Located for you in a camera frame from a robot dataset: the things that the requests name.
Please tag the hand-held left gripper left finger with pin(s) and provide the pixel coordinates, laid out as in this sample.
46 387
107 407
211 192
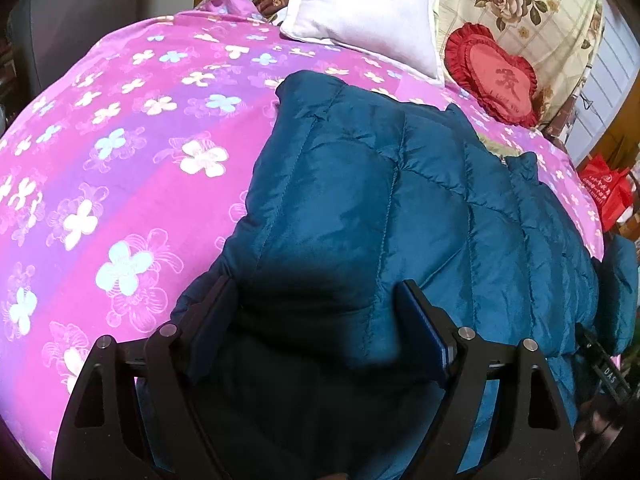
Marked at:
214 322

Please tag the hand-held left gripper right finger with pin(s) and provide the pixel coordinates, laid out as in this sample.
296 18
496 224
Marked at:
425 325

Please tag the teal puffer jacket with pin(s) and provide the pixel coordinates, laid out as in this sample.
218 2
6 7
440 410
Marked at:
350 185

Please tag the red shopping bag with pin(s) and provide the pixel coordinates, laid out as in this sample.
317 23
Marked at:
607 190

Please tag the pink floral bedsheet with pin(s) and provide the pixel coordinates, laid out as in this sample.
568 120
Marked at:
125 160

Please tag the red heart-shaped cushion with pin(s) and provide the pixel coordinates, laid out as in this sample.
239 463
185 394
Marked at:
495 75

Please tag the white pillow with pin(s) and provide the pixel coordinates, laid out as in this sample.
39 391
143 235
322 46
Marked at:
360 10

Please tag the cream rose-print blanket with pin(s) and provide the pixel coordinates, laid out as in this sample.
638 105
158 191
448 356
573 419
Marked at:
550 25

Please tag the grey cabinet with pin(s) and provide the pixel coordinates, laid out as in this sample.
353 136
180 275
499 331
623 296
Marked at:
100 0

